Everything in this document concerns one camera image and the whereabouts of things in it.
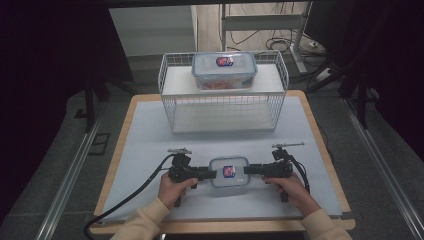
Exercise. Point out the white metal desk frame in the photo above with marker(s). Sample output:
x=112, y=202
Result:
x=263, y=21

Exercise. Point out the small clear plastic food container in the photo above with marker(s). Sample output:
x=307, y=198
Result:
x=220, y=180

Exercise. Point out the white power strip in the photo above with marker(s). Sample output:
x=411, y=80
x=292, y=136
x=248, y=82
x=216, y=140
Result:
x=322, y=75

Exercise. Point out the person's left hand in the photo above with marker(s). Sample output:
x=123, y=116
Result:
x=173, y=191

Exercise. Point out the large clear plastic food container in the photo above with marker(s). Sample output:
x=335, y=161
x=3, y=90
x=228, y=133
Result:
x=206, y=68

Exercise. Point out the white cabinet panel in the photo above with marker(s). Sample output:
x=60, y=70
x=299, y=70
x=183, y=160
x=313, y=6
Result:
x=153, y=30

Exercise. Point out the black floor plate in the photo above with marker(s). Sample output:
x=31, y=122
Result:
x=99, y=143

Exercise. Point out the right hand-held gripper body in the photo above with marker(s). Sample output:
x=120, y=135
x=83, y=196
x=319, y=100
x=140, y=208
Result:
x=280, y=168

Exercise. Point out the person's right hand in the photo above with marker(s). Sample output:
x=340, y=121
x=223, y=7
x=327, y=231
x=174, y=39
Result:
x=296, y=193

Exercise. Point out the black tripod stand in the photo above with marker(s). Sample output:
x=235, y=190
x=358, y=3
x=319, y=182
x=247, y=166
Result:
x=361, y=100
x=89, y=106

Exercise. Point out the aluminium floor rail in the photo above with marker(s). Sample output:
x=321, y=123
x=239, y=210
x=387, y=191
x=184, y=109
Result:
x=66, y=186
x=383, y=166

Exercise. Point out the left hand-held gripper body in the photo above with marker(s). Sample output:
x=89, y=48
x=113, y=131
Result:
x=181, y=166

